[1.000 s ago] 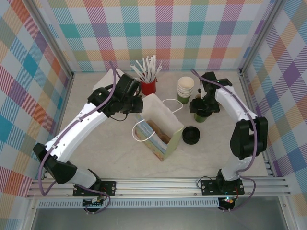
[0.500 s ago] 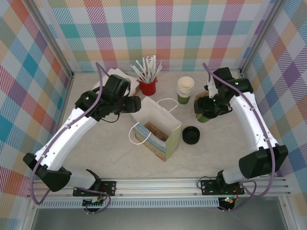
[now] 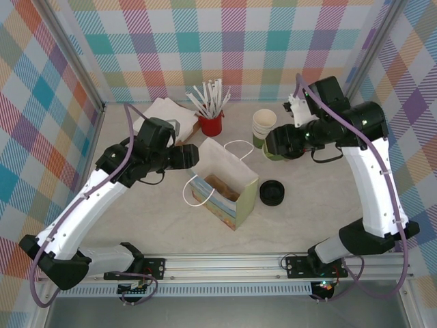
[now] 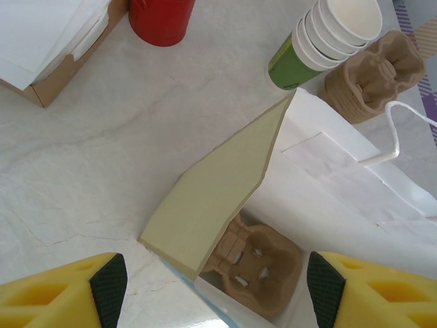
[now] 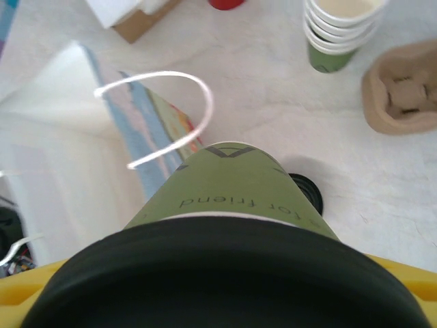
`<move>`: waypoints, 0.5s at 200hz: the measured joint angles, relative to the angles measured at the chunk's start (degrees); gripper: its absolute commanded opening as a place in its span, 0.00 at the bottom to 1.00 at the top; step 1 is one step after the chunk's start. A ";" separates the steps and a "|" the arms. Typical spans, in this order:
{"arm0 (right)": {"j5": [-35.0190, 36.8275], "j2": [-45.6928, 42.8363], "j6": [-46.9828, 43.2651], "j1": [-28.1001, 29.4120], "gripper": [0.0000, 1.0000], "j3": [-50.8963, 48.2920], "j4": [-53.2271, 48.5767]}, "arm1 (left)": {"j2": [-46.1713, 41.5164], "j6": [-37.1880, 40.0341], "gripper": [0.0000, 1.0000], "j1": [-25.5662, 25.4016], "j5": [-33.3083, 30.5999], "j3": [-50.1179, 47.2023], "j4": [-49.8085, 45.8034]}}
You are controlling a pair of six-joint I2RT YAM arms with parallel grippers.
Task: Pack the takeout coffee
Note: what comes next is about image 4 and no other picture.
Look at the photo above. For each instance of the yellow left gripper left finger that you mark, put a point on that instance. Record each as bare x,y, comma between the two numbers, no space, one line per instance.
51,300

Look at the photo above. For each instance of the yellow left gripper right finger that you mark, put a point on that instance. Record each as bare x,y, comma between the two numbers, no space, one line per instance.
382,300

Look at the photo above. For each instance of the printed paper gift bag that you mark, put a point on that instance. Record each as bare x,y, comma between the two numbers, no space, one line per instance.
211,191

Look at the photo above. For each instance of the brown cardboard napkin box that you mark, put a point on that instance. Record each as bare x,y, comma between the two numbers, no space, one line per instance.
51,92

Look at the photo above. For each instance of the brown pulp cup carrier stack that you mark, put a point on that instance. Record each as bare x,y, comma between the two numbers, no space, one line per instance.
375,85

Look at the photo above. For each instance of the red metal bucket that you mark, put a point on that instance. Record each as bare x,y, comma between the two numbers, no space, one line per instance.
160,20

